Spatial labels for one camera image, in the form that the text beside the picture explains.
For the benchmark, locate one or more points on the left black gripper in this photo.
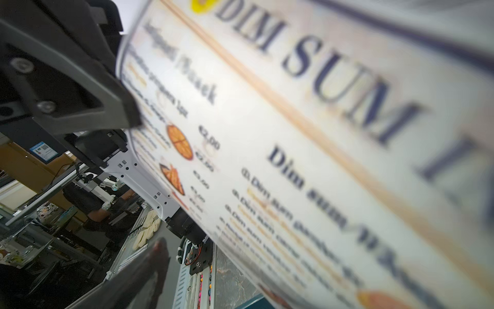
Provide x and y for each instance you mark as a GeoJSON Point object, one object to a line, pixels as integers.
{"type": "Point", "coordinates": [58, 66]}

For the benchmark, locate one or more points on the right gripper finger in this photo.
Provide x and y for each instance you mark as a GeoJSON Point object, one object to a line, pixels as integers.
{"type": "Point", "coordinates": [144, 274]}

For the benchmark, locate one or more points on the yellow food menu sheet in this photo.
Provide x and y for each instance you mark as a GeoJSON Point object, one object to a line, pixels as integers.
{"type": "Point", "coordinates": [340, 153]}

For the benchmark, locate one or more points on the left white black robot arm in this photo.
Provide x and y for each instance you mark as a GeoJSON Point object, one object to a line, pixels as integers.
{"type": "Point", "coordinates": [102, 192]}

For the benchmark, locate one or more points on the teal plastic tray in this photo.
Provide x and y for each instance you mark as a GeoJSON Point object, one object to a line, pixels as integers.
{"type": "Point", "coordinates": [256, 302]}

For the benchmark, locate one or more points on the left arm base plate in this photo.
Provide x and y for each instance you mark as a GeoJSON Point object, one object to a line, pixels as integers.
{"type": "Point", "coordinates": [195, 258]}

